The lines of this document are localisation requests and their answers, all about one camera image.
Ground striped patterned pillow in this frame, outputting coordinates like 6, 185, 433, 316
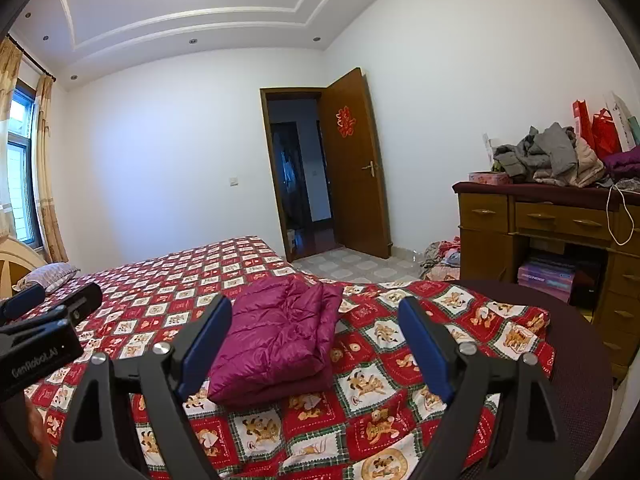
12, 262, 81, 293

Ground dark maroon round seat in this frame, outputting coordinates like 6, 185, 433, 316
450, 280, 616, 480

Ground grey clothes pile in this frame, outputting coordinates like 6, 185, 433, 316
492, 122, 608, 190

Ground brown wooden door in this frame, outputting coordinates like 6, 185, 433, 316
317, 67, 391, 260

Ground brown wooden door frame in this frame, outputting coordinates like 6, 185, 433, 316
259, 87, 326, 263

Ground red checkered printed bed blanket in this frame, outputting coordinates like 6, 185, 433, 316
15, 235, 556, 480

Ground white paper bag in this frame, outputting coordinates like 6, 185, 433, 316
602, 91, 638, 153

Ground purple quilted down jacket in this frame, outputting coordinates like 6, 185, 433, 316
206, 277, 345, 408

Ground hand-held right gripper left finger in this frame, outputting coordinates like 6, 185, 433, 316
52, 294, 233, 480

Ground white cable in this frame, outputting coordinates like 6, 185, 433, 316
606, 182, 636, 246

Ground beige patterned curtain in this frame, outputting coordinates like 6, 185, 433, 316
0, 35, 23, 241
34, 75, 68, 263

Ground red gift bag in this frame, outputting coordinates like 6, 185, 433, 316
592, 108, 623, 161

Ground dark purple cloth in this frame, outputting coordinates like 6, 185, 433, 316
602, 146, 640, 181

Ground pink purple shoe box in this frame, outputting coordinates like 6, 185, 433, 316
517, 255, 576, 303

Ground cream wooden bed headboard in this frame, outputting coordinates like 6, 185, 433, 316
0, 237, 48, 298

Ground clothes pile on floor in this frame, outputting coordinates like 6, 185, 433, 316
419, 237, 463, 281

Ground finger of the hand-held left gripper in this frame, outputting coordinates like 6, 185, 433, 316
47, 282, 103, 323
0, 285, 47, 325

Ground red flat box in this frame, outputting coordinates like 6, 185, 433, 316
572, 100, 596, 148

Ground pink patterned box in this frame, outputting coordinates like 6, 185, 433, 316
468, 171, 513, 185

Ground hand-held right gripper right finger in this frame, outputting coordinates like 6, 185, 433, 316
398, 296, 576, 480

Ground window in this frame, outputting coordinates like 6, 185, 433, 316
6, 85, 43, 251

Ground brown wooden desk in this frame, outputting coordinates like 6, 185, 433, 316
452, 180, 640, 381

